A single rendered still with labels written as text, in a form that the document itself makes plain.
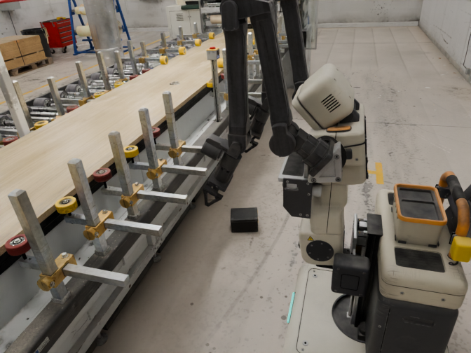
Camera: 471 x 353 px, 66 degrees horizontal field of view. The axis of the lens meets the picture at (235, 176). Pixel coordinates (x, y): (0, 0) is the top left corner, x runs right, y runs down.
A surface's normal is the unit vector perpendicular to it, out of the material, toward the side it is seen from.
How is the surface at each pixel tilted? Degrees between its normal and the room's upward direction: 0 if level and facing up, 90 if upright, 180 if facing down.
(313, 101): 90
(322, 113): 90
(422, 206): 0
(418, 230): 92
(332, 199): 90
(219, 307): 0
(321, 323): 0
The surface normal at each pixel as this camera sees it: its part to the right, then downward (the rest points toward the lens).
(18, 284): 0.96, 0.09
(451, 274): -0.06, -0.87
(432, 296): -0.29, 0.49
